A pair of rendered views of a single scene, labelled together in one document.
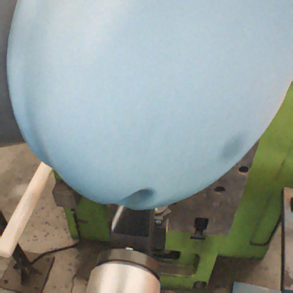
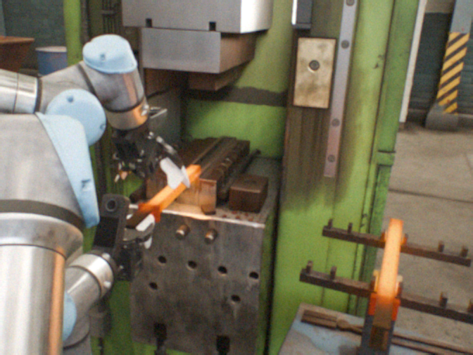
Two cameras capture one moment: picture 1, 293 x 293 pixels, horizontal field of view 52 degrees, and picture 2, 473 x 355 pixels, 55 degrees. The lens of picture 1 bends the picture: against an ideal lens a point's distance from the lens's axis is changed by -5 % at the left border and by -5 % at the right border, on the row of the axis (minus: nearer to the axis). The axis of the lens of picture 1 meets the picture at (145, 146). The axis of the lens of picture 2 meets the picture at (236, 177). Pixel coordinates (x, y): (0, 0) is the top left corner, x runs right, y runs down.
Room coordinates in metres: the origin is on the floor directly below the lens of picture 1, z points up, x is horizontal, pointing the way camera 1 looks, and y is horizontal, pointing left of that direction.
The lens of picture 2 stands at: (-0.49, -0.26, 1.42)
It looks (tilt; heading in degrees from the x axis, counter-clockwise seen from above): 20 degrees down; 4
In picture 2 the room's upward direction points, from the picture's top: 3 degrees clockwise
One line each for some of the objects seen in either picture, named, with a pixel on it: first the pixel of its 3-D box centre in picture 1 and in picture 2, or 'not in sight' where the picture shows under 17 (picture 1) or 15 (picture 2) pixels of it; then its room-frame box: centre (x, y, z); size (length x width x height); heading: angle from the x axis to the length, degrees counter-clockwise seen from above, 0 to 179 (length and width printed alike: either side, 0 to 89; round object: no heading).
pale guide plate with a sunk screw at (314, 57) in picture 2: not in sight; (313, 73); (0.71, -0.36, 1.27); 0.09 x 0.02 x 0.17; 81
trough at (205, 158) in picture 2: not in sight; (212, 155); (0.83, -0.08, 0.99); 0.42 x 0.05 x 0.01; 171
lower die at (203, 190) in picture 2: not in sight; (203, 165); (0.84, -0.06, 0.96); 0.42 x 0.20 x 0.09; 171
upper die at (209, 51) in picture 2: not in sight; (206, 45); (0.84, -0.06, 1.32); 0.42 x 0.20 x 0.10; 171
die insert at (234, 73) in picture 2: not in sight; (217, 72); (0.87, -0.09, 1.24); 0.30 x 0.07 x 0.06; 171
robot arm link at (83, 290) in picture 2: not in sight; (60, 307); (0.06, 0.03, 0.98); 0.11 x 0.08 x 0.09; 171
